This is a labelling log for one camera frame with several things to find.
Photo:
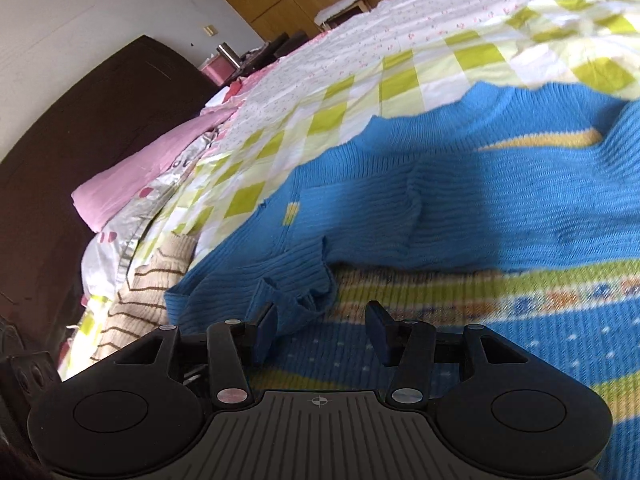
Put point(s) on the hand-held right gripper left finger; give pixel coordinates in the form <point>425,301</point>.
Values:
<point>265,334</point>

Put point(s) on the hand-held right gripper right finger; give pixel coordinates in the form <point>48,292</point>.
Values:
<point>376,331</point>

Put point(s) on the blue knit sweater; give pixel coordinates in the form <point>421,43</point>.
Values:
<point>500,200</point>

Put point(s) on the beige striped sweater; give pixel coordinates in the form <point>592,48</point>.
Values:
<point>145,290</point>

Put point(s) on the green checked bed sheet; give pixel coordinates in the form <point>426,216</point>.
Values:
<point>260,195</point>

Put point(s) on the white heart print pillow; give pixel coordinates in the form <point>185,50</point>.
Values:
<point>112,255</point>

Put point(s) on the pink pillow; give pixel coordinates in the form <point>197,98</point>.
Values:
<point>135,175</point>

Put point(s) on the dark wooden headboard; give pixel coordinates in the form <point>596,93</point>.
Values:
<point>65,130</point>

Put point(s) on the pink storage box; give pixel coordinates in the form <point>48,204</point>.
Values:
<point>215,71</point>

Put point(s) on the metal thermos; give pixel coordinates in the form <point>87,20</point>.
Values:
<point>227,54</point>

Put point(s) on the dark nightstand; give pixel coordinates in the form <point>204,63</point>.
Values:
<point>270,50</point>

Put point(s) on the white floral bed sheet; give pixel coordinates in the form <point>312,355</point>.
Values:
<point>390,30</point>

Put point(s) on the wooden stool with white cushion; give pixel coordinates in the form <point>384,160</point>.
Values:
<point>340,7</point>

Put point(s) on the wall switch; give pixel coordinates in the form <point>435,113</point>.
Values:
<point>210,30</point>

